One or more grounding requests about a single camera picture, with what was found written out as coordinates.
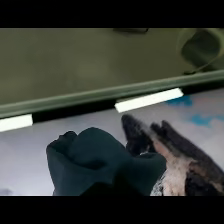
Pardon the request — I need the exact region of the dark blue garment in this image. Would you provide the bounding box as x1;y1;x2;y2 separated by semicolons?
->
45;126;168;197

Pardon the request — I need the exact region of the silver frame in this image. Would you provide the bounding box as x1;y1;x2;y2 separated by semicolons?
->
0;69;224;120

